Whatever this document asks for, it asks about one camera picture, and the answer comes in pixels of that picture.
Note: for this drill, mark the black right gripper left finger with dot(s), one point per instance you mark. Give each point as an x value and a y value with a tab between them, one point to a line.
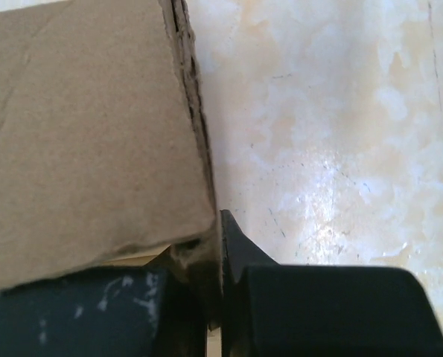
162	308

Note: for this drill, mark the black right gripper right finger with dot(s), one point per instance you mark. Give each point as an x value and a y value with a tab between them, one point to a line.
270	309

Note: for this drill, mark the brown cardboard box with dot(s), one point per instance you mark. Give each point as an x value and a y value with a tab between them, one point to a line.
104	157

